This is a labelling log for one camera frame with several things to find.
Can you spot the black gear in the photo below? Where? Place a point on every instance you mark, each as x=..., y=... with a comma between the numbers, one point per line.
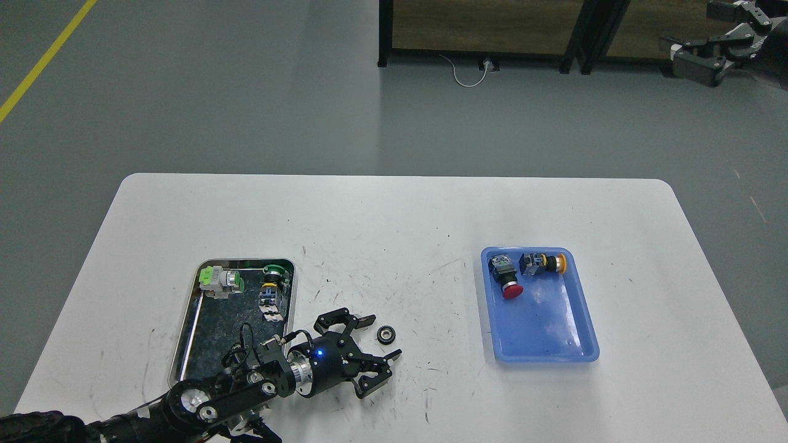
x=386, y=335

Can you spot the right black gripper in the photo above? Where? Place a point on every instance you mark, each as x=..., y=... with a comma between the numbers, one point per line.
x=708, y=61

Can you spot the red mushroom push button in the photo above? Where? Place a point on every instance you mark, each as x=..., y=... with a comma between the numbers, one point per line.
x=504, y=273

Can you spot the green blue push button switch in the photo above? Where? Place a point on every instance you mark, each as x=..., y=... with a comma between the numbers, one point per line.
x=276, y=281

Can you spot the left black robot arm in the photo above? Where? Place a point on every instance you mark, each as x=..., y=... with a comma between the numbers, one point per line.
x=231, y=403

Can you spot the wooden black-framed cabinet left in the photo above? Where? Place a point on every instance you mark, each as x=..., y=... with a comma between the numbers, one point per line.
x=484, y=31

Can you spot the yellow push button switch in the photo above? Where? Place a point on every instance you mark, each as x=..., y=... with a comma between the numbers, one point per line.
x=539, y=263

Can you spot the wooden black-framed cabinet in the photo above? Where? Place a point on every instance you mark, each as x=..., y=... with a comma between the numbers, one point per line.
x=629, y=31
x=484, y=31

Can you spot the wooden black-framed cabinet right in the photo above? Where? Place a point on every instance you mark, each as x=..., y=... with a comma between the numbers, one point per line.
x=629, y=31

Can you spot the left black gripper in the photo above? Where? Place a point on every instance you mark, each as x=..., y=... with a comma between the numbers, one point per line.
x=335, y=358

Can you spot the green white push button switch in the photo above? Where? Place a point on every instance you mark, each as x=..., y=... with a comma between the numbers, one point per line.
x=217, y=282

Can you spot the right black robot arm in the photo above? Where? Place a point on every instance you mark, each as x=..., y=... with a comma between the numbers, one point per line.
x=740, y=29

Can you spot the blue plastic tray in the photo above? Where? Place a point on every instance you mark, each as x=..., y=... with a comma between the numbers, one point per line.
x=549, y=323

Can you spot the silver metal tray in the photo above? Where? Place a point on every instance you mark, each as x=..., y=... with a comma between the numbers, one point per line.
x=211, y=326

